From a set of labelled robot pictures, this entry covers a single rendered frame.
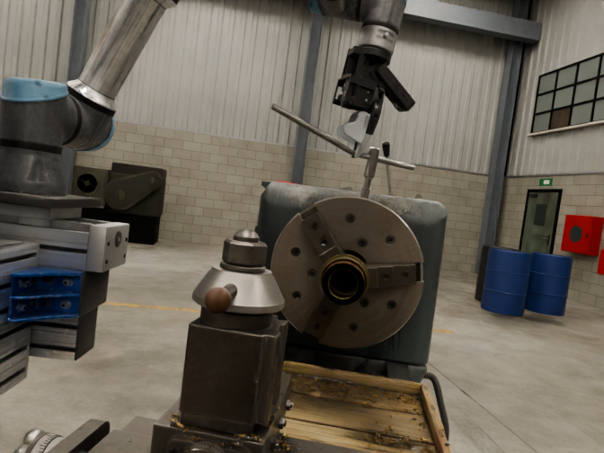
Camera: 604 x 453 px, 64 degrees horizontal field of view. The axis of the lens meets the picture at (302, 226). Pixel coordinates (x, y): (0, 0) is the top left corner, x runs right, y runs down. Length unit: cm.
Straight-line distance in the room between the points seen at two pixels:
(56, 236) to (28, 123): 22
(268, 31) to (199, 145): 294
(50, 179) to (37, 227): 10
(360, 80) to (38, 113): 63
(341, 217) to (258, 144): 1000
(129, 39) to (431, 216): 78
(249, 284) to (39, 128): 76
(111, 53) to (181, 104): 995
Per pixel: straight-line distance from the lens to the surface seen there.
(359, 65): 101
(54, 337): 108
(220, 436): 42
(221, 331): 40
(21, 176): 107
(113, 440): 52
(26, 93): 109
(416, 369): 120
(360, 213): 98
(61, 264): 104
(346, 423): 80
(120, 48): 119
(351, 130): 99
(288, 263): 100
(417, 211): 115
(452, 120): 1235
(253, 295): 39
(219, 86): 1117
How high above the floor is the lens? 121
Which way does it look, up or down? 3 degrees down
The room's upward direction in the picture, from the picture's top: 7 degrees clockwise
